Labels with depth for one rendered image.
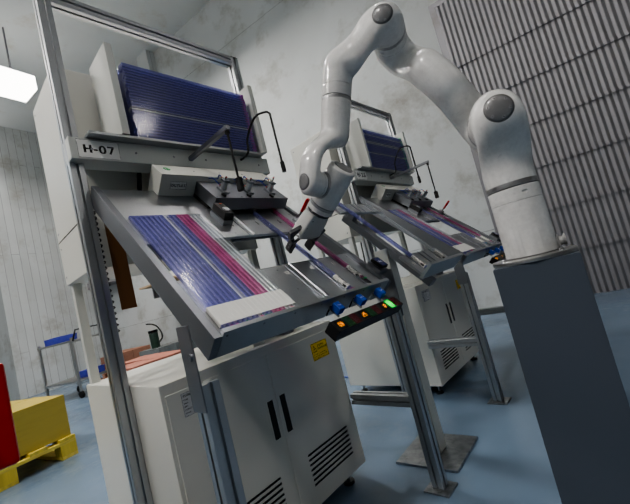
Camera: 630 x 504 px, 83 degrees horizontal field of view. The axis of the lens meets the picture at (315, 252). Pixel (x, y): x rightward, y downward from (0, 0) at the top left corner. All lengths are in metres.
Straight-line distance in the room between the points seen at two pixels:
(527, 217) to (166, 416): 1.02
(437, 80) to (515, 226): 0.43
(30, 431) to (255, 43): 5.48
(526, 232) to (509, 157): 0.19
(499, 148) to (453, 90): 0.21
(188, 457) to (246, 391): 0.23
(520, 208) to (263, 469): 1.02
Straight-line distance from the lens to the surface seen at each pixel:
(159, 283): 0.93
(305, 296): 0.99
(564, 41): 4.74
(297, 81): 5.72
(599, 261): 4.42
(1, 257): 9.53
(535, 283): 0.98
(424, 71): 1.11
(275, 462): 1.29
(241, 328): 0.79
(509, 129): 0.99
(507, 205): 1.01
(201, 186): 1.35
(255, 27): 6.54
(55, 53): 1.52
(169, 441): 1.09
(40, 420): 3.38
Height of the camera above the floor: 0.78
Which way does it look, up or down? 5 degrees up
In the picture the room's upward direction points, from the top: 14 degrees counter-clockwise
